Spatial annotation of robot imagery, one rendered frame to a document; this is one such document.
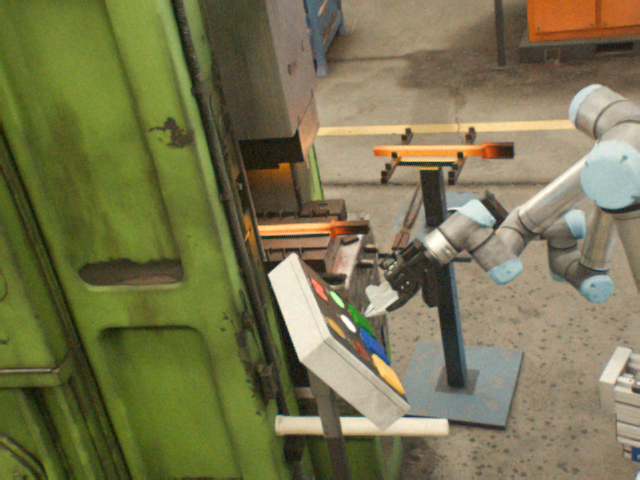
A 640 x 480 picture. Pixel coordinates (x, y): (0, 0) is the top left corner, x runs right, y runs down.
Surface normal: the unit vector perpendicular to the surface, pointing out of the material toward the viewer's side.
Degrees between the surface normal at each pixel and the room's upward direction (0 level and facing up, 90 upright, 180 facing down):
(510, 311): 0
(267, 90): 90
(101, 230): 89
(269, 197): 90
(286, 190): 90
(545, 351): 0
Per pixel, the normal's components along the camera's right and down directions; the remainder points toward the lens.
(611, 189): -0.58, 0.40
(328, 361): 0.23, 0.47
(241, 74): -0.19, 0.54
